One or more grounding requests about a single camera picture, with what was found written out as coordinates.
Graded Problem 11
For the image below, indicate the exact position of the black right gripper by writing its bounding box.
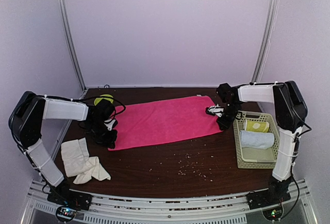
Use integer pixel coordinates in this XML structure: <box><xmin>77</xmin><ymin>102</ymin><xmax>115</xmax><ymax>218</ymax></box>
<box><xmin>216</xmin><ymin>102</ymin><xmax>241</xmax><ymax>130</ymax></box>

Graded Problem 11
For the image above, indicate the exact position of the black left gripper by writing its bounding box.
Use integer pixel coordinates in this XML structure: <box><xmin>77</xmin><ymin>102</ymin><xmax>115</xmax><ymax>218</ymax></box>
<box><xmin>87</xmin><ymin>120</ymin><xmax>118</xmax><ymax>149</ymax></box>

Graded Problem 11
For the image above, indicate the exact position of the pink towel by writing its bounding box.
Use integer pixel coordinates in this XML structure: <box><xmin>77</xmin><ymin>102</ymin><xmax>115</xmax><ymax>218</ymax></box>
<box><xmin>108</xmin><ymin>96</ymin><xmax>220</xmax><ymax>151</ymax></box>

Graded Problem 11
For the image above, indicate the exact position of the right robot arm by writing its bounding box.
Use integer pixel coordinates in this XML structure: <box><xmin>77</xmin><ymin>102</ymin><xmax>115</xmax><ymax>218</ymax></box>
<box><xmin>216</xmin><ymin>81</ymin><xmax>311</xmax><ymax>204</ymax></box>

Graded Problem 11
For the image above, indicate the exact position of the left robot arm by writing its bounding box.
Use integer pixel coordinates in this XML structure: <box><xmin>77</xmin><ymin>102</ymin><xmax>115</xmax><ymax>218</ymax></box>
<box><xmin>8</xmin><ymin>91</ymin><xmax>119</xmax><ymax>205</ymax></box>

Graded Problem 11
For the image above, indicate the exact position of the yellow rolled towel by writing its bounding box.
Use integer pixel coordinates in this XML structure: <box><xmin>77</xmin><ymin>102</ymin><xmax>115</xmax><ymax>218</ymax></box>
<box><xmin>243</xmin><ymin>119</ymin><xmax>270</xmax><ymax>133</ymax></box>

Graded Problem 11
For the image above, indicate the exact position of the green bowl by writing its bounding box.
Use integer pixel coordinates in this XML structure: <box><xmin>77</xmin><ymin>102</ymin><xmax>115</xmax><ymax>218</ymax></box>
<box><xmin>94</xmin><ymin>94</ymin><xmax>114</xmax><ymax>106</ymax></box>

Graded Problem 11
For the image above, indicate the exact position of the white crumpled towel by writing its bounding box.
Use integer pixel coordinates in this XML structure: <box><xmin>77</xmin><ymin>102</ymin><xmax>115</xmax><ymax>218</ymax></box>
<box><xmin>61</xmin><ymin>138</ymin><xmax>111</xmax><ymax>185</ymax></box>

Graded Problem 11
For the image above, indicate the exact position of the light blue rolled towel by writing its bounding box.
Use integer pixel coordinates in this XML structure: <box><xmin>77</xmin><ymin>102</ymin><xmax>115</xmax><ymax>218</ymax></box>
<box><xmin>240</xmin><ymin>130</ymin><xmax>275</xmax><ymax>150</ymax></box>

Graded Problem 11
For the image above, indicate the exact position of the beige plastic basket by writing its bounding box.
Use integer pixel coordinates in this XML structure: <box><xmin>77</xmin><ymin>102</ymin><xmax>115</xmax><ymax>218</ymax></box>
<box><xmin>233</xmin><ymin>111</ymin><xmax>279</xmax><ymax>169</ymax></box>

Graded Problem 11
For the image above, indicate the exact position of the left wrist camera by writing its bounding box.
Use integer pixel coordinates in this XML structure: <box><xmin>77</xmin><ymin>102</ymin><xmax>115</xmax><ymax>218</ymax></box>
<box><xmin>104</xmin><ymin>118</ymin><xmax>118</xmax><ymax>131</ymax></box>

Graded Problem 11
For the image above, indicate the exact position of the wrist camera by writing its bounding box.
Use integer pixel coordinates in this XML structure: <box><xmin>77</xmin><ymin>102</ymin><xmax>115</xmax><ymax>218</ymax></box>
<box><xmin>205</xmin><ymin>104</ymin><xmax>224</xmax><ymax>117</ymax></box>
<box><xmin>104</xmin><ymin>118</ymin><xmax>118</xmax><ymax>131</ymax></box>

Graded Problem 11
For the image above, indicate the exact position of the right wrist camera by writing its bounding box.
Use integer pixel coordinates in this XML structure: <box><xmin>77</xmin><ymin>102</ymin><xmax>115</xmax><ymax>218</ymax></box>
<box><xmin>205</xmin><ymin>104</ymin><xmax>224</xmax><ymax>117</ymax></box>

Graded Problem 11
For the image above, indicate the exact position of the left black cable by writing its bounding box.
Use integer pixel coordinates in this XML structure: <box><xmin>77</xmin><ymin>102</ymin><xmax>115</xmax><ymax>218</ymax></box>
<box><xmin>74</xmin><ymin>96</ymin><xmax>127</xmax><ymax>121</ymax></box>

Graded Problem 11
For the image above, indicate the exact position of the black cable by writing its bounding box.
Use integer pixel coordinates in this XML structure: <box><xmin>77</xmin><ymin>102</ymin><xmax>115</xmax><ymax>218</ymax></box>
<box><xmin>288</xmin><ymin>105</ymin><xmax>312</xmax><ymax>209</ymax></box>
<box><xmin>74</xmin><ymin>96</ymin><xmax>127</xmax><ymax>121</ymax></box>

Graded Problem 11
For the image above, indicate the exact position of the right black cable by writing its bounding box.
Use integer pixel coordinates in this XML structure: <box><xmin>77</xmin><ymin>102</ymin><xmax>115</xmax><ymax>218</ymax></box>
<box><xmin>288</xmin><ymin>105</ymin><xmax>312</xmax><ymax>209</ymax></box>

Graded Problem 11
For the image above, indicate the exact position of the right aluminium frame post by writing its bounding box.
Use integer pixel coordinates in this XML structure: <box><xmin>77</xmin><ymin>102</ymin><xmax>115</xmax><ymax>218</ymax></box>
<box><xmin>252</xmin><ymin>0</ymin><xmax>279</xmax><ymax>83</ymax></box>

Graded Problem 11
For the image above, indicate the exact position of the aluminium frame post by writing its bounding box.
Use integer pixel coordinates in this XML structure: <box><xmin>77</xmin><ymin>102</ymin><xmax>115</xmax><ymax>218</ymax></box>
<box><xmin>252</xmin><ymin>0</ymin><xmax>279</xmax><ymax>83</ymax></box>
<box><xmin>58</xmin><ymin>0</ymin><xmax>87</xmax><ymax>91</ymax></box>

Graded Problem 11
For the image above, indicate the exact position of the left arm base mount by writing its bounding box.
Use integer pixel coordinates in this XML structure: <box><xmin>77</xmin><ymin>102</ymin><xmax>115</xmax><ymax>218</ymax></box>
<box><xmin>47</xmin><ymin>190</ymin><xmax>92</xmax><ymax>223</ymax></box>

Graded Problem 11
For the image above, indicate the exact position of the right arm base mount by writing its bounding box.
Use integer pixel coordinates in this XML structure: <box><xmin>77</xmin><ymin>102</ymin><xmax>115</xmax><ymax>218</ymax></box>
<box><xmin>246</xmin><ymin>189</ymin><xmax>291</xmax><ymax>222</ymax></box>

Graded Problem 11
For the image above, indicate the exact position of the aluminium front rail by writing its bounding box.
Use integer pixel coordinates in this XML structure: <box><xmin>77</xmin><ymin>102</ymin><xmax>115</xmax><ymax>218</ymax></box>
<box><xmin>20</xmin><ymin>179</ymin><xmax>318</xmax><ymax>224</ymax></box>

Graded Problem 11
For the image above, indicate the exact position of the left aluminium frame post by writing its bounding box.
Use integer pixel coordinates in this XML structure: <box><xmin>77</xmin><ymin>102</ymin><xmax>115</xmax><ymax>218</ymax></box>
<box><xmin>58</xmin><ymin>0</ymin><xmax>87</xmax><ymax>91</ymax></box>

